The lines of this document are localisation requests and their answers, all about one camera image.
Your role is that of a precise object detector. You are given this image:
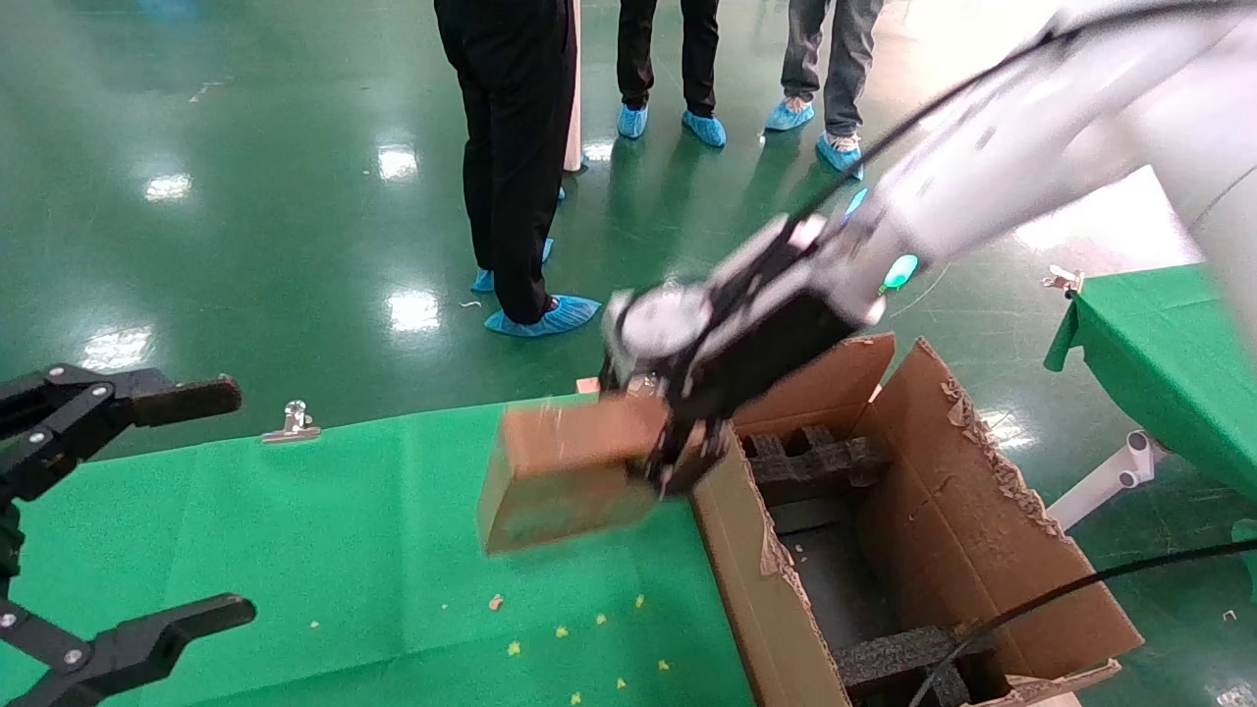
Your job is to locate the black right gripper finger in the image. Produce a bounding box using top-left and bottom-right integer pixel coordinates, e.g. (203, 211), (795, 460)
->
(641, 415), (735, 499)
(597, 344), (690, 406)

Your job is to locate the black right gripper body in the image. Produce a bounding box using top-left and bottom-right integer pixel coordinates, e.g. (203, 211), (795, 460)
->
(676, 288), (873, 425)

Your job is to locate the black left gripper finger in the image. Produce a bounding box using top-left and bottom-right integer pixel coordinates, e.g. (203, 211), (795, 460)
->
(0, 365), (244, 503)
(0, 594), (258, 707)

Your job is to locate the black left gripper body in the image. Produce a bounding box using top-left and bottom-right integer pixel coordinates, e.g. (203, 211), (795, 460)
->
(0, 501), (24, 580)

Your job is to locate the small brown cardboard box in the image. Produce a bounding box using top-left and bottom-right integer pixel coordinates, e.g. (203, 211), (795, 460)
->
(477, 393), (734, 557)

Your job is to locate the large open cardboard carton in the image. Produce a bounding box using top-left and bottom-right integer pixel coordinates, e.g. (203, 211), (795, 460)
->
(683, 332), (1146, 707)

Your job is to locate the black slotted foam insert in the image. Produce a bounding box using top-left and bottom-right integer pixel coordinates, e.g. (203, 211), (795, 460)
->
(741, 424), (891, 508)

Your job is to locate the wide green table cloth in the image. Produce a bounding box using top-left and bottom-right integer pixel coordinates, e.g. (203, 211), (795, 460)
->
(0, 391), (759, 707)

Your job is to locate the person in wide black trousers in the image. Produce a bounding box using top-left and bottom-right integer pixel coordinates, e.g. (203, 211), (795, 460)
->
(434, 0), (577, 326)

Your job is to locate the black foam insert bar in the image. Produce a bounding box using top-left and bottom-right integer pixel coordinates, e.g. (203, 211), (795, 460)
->
(835, 619), (1005, 707)

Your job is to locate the person in grey jeans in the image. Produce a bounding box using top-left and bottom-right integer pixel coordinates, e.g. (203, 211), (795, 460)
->
(781, 0), (885, 138)

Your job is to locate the person in slim black trousers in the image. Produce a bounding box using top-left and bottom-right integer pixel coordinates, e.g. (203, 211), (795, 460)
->
(615, 0), (720, 119)

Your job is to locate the white tubular table leg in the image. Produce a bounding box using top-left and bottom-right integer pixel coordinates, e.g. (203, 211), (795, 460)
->
(1045, 429), (1170, 534)

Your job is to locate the green object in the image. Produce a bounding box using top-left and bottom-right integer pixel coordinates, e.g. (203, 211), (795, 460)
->
(1230, 520), (1257, 602)

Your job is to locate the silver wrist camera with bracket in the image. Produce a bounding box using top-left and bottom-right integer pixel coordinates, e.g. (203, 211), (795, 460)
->
(602, 214), (831, 386)

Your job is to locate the white upright post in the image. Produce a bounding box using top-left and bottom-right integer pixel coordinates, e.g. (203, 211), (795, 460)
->
(562, 0), (587, 176)

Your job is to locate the black camera cable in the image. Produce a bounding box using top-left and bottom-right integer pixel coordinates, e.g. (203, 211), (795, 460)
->
(786, 0), (1257, 707)

